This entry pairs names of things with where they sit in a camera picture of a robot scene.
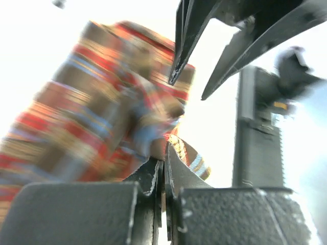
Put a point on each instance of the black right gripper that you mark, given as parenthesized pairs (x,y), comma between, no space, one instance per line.
(274,23)

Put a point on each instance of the plaid long sleeve shirt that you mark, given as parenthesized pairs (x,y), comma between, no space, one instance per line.
(106,112)

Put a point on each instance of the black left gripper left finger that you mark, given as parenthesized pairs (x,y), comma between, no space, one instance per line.
(126,212)

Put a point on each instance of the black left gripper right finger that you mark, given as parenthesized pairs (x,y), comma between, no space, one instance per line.
(199,214)

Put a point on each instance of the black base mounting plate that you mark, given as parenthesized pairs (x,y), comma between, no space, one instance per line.
(258,157)

